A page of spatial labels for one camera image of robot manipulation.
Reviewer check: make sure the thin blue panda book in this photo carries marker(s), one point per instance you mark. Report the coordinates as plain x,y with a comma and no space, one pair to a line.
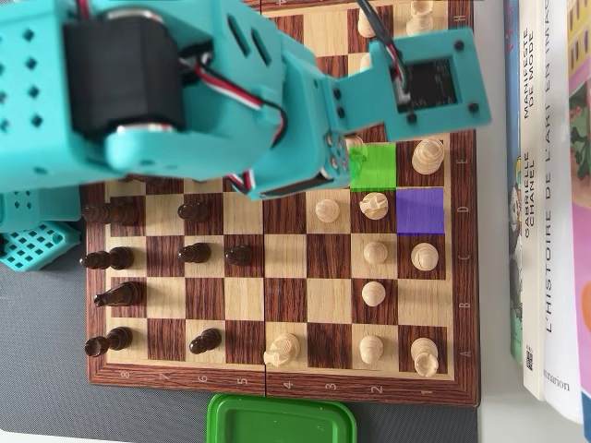
513,221

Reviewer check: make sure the dark wooden rook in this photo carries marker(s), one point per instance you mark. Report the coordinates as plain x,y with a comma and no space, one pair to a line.
111,341

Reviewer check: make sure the dark wooden queen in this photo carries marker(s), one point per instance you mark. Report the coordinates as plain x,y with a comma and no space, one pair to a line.
106,213

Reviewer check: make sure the grey table mat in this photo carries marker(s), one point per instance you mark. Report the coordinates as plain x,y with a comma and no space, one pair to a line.
46,346

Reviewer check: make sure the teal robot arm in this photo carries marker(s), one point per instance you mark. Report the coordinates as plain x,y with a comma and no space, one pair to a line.
27,138

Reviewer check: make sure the light wooden rook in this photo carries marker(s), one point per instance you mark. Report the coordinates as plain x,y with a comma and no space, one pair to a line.
425,356
420,16

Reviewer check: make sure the light wooden king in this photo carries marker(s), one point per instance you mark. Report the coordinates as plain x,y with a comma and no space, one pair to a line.
428,159

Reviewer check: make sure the wooden folding chessboard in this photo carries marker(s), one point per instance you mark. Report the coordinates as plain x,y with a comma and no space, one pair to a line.
286,300

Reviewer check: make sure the dark wooden pawn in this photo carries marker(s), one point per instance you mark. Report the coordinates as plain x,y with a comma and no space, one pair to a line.
194,212
238,255
195,253
205,341

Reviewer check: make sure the light wooden bishop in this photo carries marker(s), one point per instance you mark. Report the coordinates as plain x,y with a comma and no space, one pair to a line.
424,256

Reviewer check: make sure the white Gabrielle Chanel book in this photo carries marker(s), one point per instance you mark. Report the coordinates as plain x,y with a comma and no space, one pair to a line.
531,138

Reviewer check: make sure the green plastic container lid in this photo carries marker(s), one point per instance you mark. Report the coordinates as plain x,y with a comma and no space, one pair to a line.
277,420

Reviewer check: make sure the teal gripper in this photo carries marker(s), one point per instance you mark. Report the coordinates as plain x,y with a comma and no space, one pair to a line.
335,156

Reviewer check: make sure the dark wooden bishop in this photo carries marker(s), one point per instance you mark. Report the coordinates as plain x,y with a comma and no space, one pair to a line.
106,259

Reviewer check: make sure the dark wooden knight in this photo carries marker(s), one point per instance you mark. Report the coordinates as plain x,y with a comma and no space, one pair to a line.
122,294

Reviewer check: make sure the white art history book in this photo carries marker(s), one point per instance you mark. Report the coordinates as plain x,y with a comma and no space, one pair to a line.
556,184

